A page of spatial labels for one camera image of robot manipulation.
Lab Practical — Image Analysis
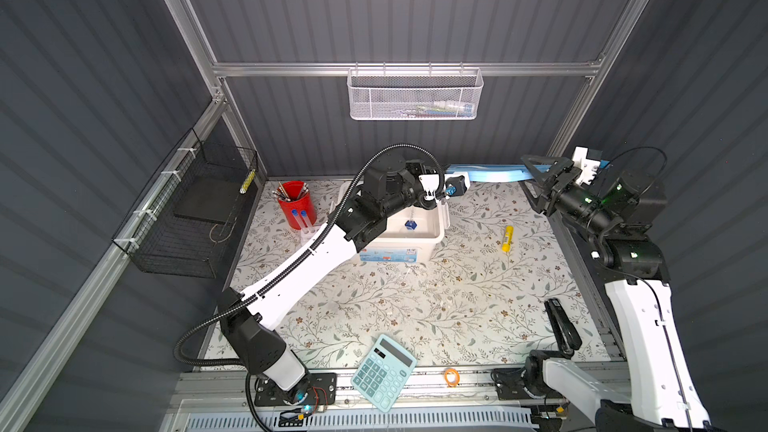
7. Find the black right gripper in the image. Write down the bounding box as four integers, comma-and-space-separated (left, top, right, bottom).
516, 155, 609, 237

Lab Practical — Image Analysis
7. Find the blue plastic bin lid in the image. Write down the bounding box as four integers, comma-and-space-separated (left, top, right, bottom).
446, 164, 533, 183

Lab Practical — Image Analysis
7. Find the beige plastic storage bin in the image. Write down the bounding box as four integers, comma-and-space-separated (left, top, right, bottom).
350, 203, 450, 264

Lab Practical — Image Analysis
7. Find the clear test tube blue cap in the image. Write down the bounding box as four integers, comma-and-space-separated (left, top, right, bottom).
291, 209, 303, 230

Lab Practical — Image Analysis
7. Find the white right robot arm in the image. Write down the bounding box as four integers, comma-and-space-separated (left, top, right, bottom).
521, 155, 715, 431

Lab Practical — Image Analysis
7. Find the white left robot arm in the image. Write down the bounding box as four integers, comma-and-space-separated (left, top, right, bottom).
173, 143, 467, 403

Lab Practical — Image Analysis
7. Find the yellow capped tube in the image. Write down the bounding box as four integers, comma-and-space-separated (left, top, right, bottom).
501, 226, 514, 253

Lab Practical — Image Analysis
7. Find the red ribbed plastic cup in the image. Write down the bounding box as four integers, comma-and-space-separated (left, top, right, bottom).
275, 180, 317, 231

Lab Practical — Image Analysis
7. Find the white test tube rack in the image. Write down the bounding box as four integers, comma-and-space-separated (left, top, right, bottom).
300, 224, 325, 245

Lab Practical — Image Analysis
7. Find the black stapler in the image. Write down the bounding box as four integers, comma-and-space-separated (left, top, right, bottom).
544, 298, 582, 358

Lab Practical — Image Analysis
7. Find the teal desk calculator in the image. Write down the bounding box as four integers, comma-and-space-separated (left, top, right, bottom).
351, 334, 417, 413

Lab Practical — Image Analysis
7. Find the white wire mesh basket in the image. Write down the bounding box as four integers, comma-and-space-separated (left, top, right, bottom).
346, 67, 484, 121

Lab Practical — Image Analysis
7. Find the black wire wall basket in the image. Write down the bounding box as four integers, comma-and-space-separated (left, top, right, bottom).
113, 130, 259, 279

